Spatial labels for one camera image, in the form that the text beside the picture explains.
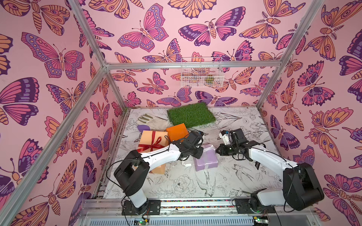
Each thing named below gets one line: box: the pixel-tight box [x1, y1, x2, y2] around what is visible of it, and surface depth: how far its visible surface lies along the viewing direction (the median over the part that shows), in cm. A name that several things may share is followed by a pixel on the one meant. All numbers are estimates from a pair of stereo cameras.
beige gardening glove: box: [137, 113, 173, 132], surface depth 112 cm
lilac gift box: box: [193, 143, 219, 172], surface depth 87 cm
